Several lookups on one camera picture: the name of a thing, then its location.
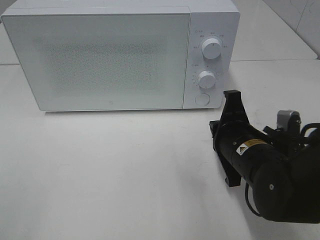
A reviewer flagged round door release button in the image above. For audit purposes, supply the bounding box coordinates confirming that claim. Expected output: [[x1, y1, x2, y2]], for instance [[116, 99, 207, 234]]
[[194, 93, 210, 106]]

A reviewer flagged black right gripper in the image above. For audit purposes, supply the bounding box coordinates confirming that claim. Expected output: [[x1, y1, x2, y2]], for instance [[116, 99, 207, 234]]
[[209, 89, 273, 188]]

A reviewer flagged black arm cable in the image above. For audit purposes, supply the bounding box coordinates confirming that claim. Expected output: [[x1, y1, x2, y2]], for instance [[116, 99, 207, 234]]
[[244, 183, 262, 217]]

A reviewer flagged white microwave door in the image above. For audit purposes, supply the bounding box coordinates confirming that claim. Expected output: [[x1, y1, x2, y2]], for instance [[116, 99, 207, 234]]
[[2, 14, 190, 112]]

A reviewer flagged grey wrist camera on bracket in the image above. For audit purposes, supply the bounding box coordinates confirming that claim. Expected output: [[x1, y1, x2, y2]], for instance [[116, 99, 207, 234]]
[[276, 110, 301, 134]]

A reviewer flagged white microwave knob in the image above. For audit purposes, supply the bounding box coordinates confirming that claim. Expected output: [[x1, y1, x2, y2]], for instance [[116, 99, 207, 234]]
[[201, 36, 222, 60], [197, 70, 216, 89]]

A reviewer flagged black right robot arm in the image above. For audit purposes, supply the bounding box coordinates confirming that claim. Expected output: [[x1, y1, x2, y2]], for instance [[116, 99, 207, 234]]
[[209, 90, 320, 224]]

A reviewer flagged white microwave oven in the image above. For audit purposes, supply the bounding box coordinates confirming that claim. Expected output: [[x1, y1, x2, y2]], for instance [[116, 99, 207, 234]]
[[1, 0, 241, 112]]

